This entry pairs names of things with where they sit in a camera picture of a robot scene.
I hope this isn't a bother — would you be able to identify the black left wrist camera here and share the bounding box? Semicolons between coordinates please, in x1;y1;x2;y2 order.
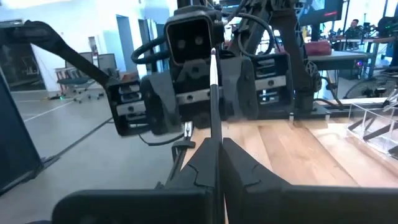
164;5;225;68

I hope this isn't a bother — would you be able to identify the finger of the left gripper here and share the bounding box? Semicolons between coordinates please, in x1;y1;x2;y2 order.
139;70;183;135
220;57;259;121

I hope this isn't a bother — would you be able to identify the dark grey desk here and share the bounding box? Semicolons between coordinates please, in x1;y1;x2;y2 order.
306;49;374;82

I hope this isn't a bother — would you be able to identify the wooden background table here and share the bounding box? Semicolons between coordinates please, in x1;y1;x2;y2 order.
329;35;398;55

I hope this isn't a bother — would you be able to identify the clear acrylic brush organizer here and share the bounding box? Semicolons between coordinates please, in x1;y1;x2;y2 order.
346;88;398;161

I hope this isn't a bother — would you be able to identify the dark glass cabinet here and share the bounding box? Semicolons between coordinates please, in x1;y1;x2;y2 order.
0;42;47;91

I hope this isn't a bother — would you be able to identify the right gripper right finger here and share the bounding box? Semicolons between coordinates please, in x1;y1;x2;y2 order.
222;138;398;224

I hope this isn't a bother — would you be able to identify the blue partition panel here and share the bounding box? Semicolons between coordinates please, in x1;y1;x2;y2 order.
115;14;138;73

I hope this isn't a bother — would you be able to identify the computer monitor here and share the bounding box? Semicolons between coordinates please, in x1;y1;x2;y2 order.
297;0;345;27

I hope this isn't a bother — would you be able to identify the black flat-head makeup brush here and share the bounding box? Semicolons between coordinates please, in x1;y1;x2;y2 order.
347;116;374;132

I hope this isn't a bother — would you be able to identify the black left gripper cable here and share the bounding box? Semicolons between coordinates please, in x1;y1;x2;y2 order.
130;35;171;65

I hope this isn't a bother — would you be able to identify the silver-ferrule thin makeup brush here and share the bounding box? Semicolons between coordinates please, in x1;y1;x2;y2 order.
209;46;224;144

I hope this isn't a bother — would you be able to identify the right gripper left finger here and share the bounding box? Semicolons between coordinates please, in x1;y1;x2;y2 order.
51;138;225;224

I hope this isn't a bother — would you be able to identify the person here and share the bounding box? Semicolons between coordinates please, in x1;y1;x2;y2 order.
344;18;365;40

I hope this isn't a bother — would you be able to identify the thin black makeup brush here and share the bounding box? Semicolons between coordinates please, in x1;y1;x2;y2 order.
362;123;398;141

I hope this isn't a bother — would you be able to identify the pink cloth bag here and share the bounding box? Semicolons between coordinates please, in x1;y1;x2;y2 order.
303;39;333;57

